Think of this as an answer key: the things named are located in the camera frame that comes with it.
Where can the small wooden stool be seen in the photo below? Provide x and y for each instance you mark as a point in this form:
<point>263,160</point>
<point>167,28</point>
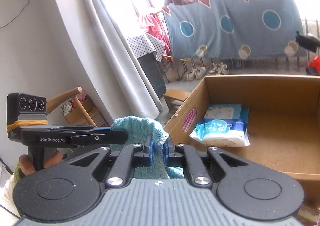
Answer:
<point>172,95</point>

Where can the black storage bin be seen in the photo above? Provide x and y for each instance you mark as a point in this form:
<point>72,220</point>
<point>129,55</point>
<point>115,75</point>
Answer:
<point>153,73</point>

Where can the blue plaster box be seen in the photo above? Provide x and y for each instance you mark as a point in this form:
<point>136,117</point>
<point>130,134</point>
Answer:
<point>227,111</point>

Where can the grey curtain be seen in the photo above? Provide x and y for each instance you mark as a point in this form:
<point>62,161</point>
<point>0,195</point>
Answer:
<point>101,61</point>

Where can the blue patterned hanging blanket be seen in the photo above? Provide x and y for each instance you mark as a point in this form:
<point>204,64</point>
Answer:
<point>234,29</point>

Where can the black three-lens camera box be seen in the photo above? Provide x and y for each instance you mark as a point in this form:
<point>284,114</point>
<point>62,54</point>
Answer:
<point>24,110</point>

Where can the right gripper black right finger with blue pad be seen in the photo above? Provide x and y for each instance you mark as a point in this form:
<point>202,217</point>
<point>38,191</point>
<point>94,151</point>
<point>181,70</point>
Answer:
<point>173,155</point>

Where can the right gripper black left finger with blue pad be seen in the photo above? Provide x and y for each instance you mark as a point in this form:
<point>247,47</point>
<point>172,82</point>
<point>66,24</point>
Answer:
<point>143,153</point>

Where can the left human hand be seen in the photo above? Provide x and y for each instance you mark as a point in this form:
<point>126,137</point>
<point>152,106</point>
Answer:
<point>27,167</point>

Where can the blue wet wipes pack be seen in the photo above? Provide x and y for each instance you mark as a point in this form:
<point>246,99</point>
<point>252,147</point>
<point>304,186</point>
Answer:
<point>221,133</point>

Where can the teal knitted cloth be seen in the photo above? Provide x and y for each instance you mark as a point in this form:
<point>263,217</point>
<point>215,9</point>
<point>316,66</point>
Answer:
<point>138,129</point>

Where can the red plastic bag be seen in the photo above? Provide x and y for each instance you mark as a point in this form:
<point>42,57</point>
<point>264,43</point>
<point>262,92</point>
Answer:
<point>313,67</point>

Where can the polka dot cloth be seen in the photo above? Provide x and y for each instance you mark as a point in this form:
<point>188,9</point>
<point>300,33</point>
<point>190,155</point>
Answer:
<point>144,44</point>

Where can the white sneaker pair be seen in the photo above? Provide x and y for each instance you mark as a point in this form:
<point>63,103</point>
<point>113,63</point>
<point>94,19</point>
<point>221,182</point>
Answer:
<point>196,73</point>
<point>219,69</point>

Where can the pink hanging clothes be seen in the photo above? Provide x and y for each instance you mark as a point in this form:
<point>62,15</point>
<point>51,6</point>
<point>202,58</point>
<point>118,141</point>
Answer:
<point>151,23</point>

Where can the brown cardboard box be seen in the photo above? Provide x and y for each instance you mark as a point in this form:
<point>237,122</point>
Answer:
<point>283,122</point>

